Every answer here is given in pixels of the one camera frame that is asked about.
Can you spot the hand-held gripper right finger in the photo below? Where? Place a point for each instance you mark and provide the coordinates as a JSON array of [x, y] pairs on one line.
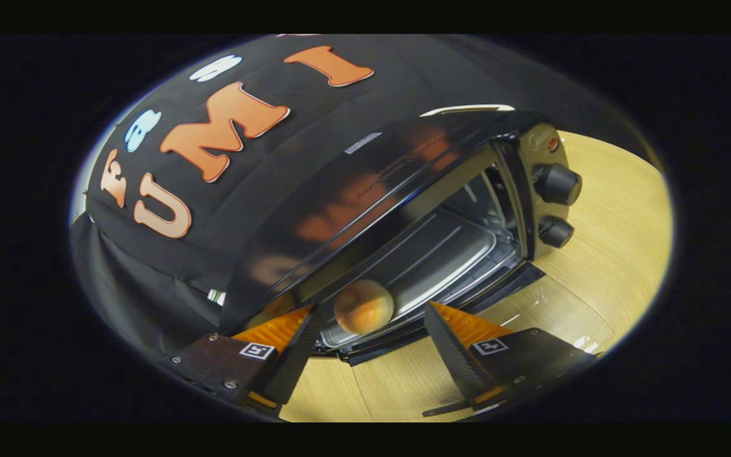
[[451, 355]]

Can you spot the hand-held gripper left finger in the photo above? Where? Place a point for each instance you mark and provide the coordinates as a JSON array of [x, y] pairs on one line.
[[296, 362]]

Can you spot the round orange-brown bun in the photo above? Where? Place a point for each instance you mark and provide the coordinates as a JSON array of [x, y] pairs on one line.
[[363, 308]]

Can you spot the black toaster oven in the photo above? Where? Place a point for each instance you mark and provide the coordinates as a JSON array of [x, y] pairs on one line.
[[372, 190]]

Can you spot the white pop-up toaster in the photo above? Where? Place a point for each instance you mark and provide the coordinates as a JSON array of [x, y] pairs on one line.
[[467, 108]]

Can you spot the white plastic drink bottle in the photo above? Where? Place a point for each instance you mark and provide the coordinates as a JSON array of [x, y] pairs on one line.
[[216, 296]]

